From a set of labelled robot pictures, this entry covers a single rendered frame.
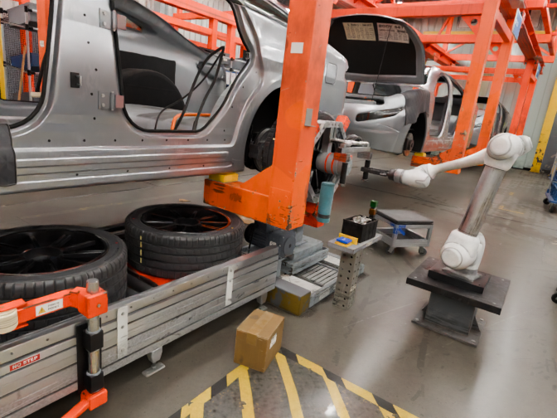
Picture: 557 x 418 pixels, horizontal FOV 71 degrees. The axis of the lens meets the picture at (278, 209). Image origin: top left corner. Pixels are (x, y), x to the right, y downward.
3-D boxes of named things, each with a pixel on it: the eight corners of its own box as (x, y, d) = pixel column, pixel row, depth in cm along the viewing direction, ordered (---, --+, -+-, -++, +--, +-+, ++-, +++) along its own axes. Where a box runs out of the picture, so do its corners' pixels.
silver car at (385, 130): (390, 138, 966) (403, 70, 925) (472, 149, 863) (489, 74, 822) (269, 138, 572) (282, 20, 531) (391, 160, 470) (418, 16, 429)
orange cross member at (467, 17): (314, 37, 665) (317, 12, 654) (478, 37, 523) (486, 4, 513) (311, 36, 655) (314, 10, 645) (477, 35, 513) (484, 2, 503)
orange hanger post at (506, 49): (444, 159, 754) (475, 21, 690) (482, 166, 716) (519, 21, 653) (443, 159, 741) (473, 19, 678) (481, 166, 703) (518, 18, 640)
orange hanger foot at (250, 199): (220, 199, 266) (224, 148, 258) (282, 219, 238) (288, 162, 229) (202, 202, 253) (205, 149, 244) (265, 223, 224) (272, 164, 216)
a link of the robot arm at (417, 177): (399, 187, 248) (407, 182, 258) (424, 191, 240) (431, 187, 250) (403, 170, 244) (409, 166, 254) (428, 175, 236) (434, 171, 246)
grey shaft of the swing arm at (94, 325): (101, 393, 149) (100, 273, 137) (108, 400, 146) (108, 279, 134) (77, 405, 142) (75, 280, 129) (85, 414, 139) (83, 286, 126)
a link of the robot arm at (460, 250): (472, 271, 221) (459, 279, 205) (443, 258, 231) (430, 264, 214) (531, 138, 198) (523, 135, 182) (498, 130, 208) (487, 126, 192)
